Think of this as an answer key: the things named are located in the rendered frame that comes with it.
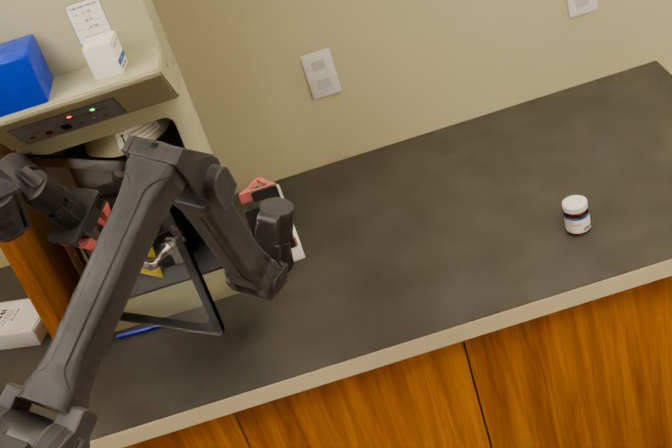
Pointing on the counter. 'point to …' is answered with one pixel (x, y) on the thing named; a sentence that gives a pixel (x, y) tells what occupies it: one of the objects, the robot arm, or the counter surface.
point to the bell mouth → (112, 146)
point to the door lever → (158, 257)
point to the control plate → (68, 121)
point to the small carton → (105, 55)
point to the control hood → (133, 91)
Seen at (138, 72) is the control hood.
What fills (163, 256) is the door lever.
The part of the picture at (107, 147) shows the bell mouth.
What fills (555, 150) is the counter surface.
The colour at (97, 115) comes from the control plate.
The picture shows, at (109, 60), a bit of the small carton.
